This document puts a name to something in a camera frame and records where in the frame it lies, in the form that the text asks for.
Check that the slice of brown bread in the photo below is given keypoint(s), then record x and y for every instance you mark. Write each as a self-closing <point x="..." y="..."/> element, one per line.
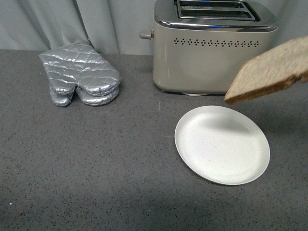
<point x="272" y="71"/>

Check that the silver quilted oven mitt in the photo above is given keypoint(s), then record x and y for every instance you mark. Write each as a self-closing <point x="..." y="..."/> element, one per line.
<point x="65" y="100"/>
<point x="79" y="65"/>

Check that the grey curtain backdrop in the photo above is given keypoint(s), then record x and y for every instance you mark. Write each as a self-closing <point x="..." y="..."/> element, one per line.
<point x="111" y="26"/>

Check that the white round plate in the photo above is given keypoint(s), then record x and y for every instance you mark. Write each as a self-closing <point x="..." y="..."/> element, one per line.
<point x="222" y="145"/>

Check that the lower silver quilted oven mitt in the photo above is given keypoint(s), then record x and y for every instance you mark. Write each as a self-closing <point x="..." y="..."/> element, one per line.
<point x="65" y="100"/>

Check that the cream two-slot toaster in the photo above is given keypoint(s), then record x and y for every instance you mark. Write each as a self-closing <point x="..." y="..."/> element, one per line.
<point x="200" y="45"/>

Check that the upper silver quilted oven mitt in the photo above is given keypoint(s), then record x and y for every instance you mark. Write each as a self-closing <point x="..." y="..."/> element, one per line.
<point x="79" y="65"/>

